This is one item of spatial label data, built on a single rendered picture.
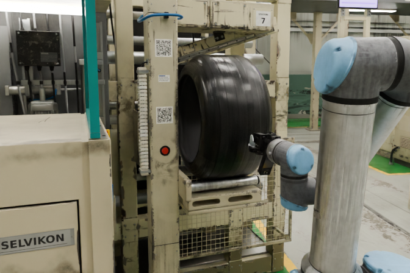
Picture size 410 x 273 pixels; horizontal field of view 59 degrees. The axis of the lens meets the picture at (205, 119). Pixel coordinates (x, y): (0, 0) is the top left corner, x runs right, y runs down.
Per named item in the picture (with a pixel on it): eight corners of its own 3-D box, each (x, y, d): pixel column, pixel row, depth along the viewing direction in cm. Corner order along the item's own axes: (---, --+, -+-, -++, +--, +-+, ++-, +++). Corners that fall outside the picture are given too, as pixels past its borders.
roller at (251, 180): (187, 180, 158) (185, 184, 162) (189, 190, 156) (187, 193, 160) (258, 173, 170) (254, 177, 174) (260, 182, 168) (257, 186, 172)
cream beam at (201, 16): (167, 26, 179) (166, -4, 177) (157, 31, 203) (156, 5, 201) (274, 31, 199) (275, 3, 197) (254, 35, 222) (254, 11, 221)
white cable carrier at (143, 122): (141, 175, 159) (138, 67, 153) (139, 173, 163) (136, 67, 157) (151, 175, 160) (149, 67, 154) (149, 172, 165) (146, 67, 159)
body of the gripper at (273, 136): (269, 131, 142) (285, 136, 131) (269, 152, 143) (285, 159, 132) (252, 132, 140) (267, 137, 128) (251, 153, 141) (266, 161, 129)
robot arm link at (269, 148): (294, 164, 128) (269, 166, 125) (286, 161, 132) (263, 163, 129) (294, 139, 127) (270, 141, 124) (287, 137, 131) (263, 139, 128)
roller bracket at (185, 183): (185, 203, 154) (185, 180, 152) (165, 177, 191) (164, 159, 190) (193, 202, 155) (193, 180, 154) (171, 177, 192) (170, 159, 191)
